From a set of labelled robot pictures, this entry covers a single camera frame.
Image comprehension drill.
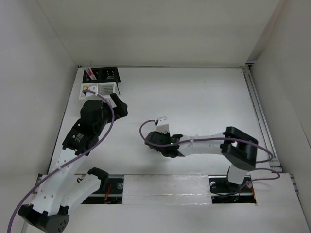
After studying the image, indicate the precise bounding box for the white slotted organizer box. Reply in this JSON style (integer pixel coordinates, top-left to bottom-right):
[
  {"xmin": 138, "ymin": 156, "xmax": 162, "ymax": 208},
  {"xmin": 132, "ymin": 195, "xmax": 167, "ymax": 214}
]
[{"xmin": 79, "ymin": 82, "xmax": 120, "ymax": 100}]

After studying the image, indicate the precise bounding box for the black slotted organizer box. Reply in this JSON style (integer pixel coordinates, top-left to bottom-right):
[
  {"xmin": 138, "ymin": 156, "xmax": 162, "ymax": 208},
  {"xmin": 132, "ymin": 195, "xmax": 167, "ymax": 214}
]
[{"xmin": 82, "ymin": 67, "xmax": 121, "ymax": 83}]

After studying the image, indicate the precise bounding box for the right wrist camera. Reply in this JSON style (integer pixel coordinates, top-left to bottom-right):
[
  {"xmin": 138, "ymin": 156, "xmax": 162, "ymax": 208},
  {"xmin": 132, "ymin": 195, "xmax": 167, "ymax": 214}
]
[{"xmin": 156, "ymin": 116, "xmax": 169, "ymax": 134}]

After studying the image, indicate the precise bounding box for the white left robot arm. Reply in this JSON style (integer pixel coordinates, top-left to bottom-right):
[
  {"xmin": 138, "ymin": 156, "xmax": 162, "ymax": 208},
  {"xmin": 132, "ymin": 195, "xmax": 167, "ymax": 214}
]
[{"xmin": 18, "ymin": 93, "xmax": 128, "ymax": 233}]

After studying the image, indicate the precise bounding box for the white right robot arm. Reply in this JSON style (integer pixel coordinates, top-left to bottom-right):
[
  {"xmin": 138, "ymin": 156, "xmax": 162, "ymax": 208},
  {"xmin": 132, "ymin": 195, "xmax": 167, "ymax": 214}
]
[{"xmin": 145, "ymin": 127, "xmax": 258, "ymax": 191}]

